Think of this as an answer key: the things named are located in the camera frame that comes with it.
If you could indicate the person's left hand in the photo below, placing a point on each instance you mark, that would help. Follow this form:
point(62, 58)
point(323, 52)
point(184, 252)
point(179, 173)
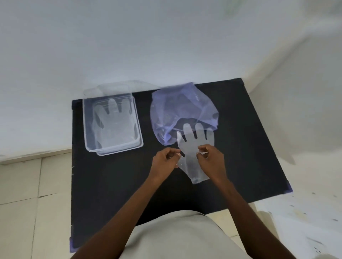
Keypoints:
point(161, 165)

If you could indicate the person's right hand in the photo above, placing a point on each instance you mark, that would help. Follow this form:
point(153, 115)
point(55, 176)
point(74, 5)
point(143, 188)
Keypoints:
point(213, 162)

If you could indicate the person's right thumb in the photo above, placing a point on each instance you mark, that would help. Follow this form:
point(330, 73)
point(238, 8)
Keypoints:
point(204, 148)

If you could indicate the person's left thumb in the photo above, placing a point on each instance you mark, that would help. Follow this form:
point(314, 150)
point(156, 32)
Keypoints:
point(174, 151)

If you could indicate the clear plastic disposable glove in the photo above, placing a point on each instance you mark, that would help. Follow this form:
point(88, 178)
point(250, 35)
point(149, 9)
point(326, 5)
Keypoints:
point(113, 122)
point(191, 149)

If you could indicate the person's left forearm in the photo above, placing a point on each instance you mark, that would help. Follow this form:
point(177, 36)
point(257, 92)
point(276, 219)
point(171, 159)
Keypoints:
point(120, 221)

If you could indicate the person's right forearm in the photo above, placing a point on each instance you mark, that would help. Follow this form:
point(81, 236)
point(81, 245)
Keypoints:
point(253, 221)

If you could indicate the blue translucent plastic bag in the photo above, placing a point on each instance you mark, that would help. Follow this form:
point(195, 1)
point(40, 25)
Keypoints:
point(181, 106)

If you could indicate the clear plastic container lid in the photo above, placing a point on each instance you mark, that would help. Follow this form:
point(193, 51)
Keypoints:
point(119, 153)

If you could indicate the clear plastic container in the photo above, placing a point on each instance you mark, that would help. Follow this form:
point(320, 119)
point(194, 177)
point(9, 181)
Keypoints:
point(112, 122)

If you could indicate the person's beige shirt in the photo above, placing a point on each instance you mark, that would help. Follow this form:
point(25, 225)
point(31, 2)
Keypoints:
point(184, 237)

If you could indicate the purple table corner protector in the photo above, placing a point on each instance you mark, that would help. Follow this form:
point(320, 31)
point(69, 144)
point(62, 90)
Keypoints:
point(288, 188)
point(73, 246)

